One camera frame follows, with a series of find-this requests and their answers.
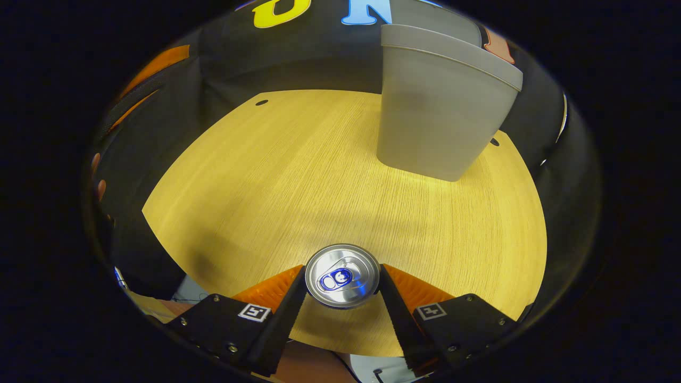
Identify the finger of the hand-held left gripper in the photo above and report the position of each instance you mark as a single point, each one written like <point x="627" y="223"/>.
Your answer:
<point x="133" y="103"/>
<point x="159" y="61"/>

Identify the white desktop garbage bin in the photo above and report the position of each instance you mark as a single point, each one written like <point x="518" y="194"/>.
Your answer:
<point x="436" y="117"/>

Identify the silver blue pop can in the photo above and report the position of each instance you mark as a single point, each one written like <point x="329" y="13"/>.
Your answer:
<point x="342" y="276"/>

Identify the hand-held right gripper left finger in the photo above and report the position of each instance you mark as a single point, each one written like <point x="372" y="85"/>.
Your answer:
<point x="276" y="324"/>

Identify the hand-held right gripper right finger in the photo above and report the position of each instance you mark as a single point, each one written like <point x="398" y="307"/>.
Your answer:
<point x="407" y="330"/>

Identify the black backdrop cloth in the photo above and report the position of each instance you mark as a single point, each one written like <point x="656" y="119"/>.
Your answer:
<point x="298" y="58"/>

